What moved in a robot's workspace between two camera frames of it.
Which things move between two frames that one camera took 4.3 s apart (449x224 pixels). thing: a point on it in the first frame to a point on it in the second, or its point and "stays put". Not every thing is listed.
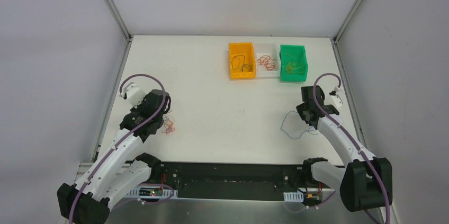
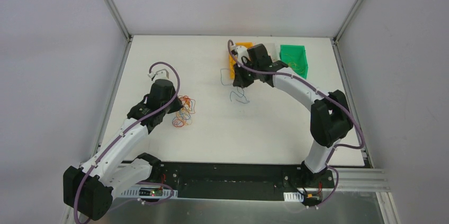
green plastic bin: x=293 y=63 stays put
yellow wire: x=290 y=68 stays put
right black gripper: x=305 y=114 to x=240 y=77
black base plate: x=235 y=180 stays put
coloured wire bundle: x=168 y=121 to x=183 y=117
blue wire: x=295 y=139 to x=233 y=91
